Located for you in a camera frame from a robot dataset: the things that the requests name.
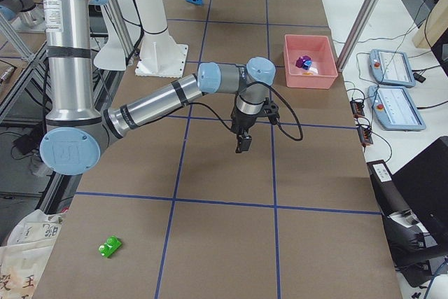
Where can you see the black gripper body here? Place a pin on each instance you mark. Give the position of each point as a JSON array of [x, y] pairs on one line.
[[243, 121]]

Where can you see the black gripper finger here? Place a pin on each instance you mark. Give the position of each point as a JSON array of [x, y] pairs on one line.
[[244, 142], [238, 147]]

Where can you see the purple block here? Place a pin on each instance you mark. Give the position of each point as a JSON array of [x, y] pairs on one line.
[[301, 59]]

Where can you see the small blue block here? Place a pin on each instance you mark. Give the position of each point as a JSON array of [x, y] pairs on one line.
[[306, 64]]

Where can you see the green block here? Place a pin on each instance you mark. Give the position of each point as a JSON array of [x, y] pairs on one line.
[[110, 246]]

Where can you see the pink plastic box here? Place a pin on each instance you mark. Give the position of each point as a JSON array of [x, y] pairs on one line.
[[323, 63]]

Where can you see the lower teach pendant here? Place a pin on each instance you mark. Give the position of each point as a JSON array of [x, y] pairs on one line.
[[394, 109]]

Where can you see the teach pendant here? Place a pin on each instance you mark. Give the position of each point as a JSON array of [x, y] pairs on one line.
[[391, 68], [394, 109]]

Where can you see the upper teach pendant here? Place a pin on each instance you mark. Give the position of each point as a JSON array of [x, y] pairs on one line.
[[391, 68]]

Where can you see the white canvas bag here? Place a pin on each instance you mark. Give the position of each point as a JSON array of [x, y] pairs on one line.
[[26, 253]]

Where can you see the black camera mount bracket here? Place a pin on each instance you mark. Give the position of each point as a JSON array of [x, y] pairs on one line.
[[270, 111]]

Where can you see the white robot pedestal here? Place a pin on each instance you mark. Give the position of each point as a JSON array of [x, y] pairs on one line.
[[140, 25]]

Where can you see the aluminium frame post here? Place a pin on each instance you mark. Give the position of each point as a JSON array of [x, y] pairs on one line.
[[357, 29]]

